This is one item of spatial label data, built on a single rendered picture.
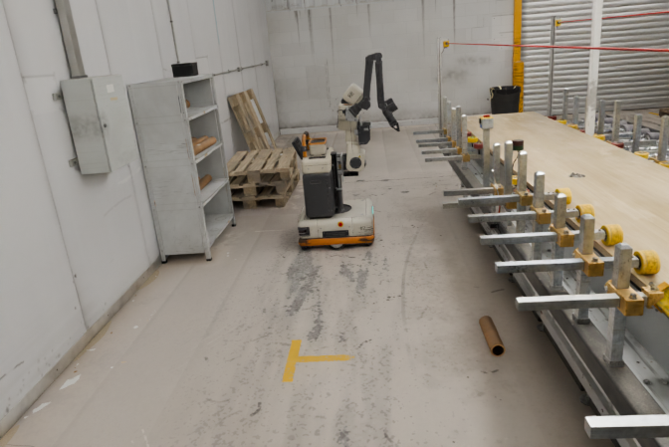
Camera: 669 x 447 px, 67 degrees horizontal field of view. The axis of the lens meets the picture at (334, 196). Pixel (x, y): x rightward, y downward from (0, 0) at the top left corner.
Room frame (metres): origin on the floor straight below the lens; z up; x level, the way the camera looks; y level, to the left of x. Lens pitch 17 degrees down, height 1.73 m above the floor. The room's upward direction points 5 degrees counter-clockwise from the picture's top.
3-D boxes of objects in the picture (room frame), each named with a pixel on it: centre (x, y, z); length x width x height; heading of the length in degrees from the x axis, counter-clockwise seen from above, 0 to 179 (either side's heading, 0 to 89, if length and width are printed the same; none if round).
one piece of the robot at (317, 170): (4.39, 0.08, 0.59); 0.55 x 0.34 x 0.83; 175
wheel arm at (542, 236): (1.80, -0.80, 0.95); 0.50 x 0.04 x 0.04; 85
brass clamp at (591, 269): (1.56, -0.85, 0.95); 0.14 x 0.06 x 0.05; 175
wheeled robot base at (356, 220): (4.38, -0.01, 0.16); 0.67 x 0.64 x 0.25; 85
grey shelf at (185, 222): (4.54, 1.31, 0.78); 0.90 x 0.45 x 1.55; 175
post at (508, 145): (2.58, -0.93, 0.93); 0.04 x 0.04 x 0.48; 85
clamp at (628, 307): (1.31, -0.83, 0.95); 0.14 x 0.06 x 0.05; 175
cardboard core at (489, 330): (2.54, -0.84, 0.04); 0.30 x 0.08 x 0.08; 175
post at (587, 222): (1.59, -0.85, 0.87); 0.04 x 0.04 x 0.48; 85
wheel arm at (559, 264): (1.55, -0.78, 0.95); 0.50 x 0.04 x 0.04; 85
